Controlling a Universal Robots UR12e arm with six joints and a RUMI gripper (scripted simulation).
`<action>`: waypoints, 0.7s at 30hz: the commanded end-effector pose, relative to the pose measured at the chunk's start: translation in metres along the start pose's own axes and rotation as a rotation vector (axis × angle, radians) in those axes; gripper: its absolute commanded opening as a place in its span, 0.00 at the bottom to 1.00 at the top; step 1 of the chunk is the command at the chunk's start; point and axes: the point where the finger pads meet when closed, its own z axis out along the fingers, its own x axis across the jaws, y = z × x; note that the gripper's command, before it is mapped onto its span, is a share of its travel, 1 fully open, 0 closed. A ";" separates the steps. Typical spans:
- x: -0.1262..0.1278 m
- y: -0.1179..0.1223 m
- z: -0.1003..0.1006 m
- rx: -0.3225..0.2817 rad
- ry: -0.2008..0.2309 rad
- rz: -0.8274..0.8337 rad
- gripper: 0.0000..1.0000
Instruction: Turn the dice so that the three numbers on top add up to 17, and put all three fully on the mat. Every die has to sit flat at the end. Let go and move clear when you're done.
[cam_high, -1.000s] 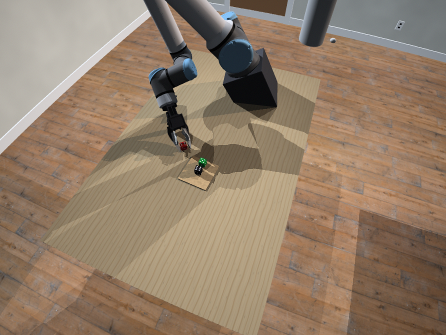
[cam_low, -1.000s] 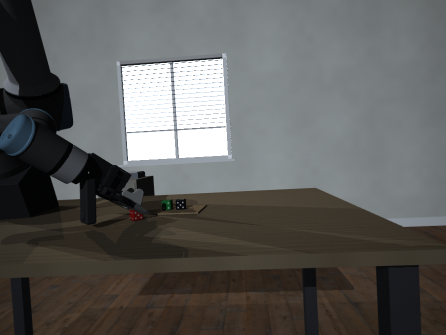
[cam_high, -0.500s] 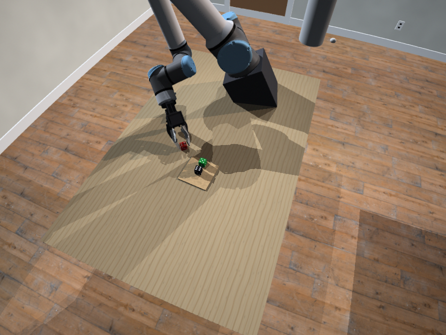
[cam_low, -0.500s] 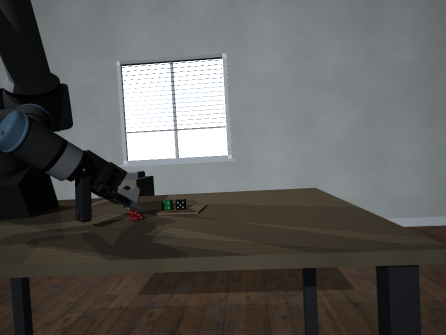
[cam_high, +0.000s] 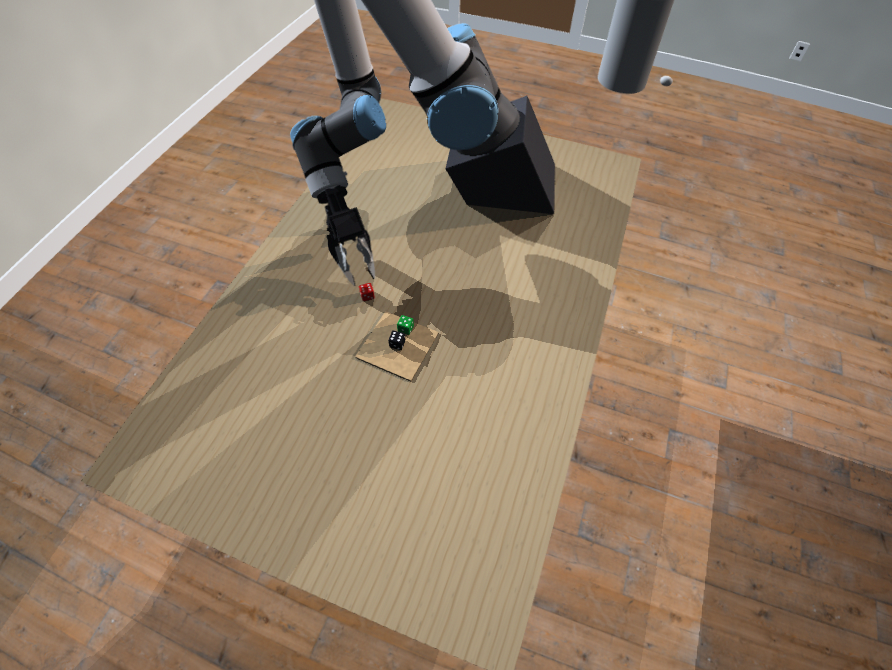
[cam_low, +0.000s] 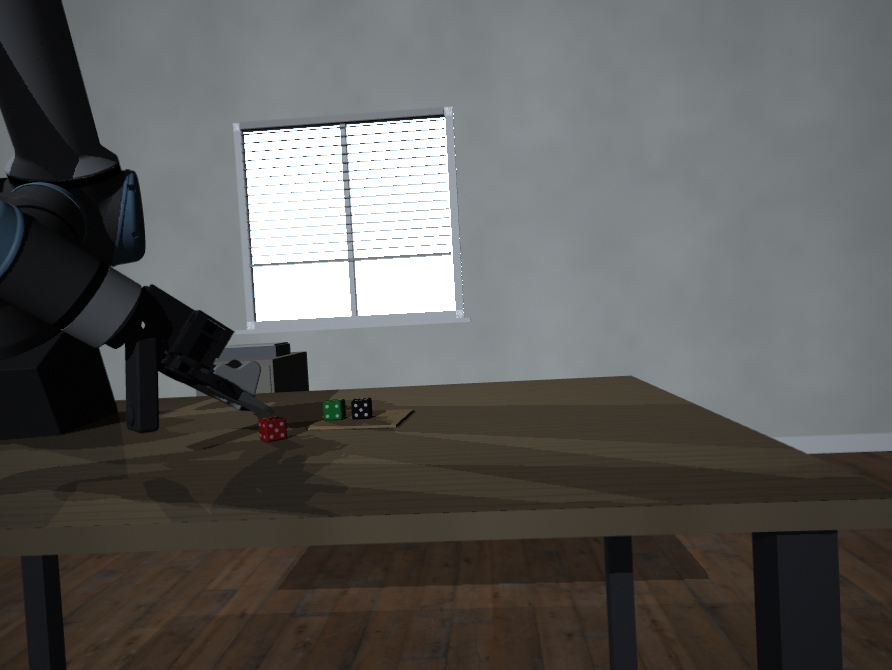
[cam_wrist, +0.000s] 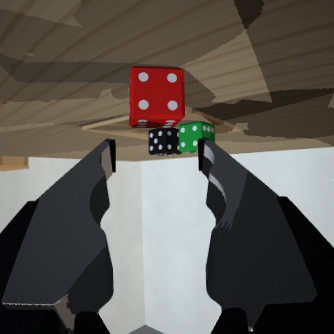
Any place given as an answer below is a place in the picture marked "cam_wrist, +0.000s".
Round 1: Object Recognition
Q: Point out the black die with white pips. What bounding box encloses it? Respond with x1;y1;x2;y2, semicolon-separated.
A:
149;128;182;156

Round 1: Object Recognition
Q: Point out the red die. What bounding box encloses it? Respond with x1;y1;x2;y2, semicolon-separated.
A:
129;66;185;128

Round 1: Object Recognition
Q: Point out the green die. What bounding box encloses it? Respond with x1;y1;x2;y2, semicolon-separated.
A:
179;121;215;153

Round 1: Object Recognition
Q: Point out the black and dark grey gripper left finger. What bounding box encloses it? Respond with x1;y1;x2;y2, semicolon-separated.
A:
0;138;116;334

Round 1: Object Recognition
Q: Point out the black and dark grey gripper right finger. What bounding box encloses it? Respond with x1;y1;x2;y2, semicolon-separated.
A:
198;137;334;334

